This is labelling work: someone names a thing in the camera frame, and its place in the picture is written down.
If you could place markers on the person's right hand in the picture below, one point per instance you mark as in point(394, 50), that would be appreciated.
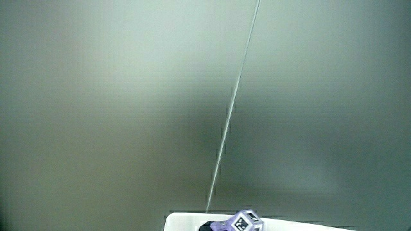
point(239, 223)

